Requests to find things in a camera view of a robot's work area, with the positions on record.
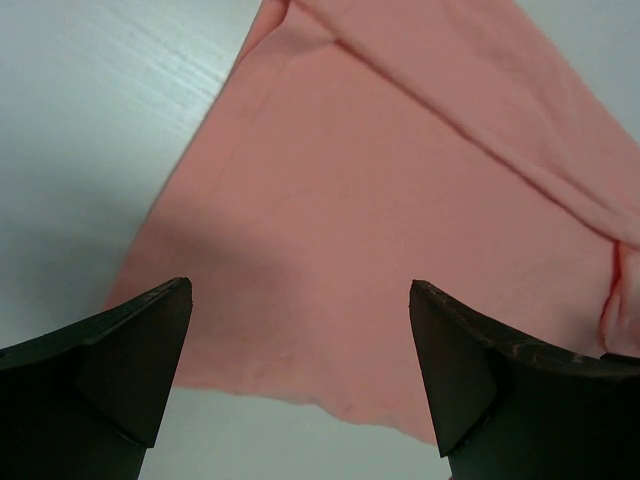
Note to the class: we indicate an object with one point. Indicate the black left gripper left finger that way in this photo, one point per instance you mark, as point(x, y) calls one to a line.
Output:
point(87, 401)

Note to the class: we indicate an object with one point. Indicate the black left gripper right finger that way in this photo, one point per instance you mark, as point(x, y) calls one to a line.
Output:
point(508, 406)

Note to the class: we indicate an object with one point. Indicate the light pink t shirt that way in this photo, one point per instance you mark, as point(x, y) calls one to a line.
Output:
point(360, 145)

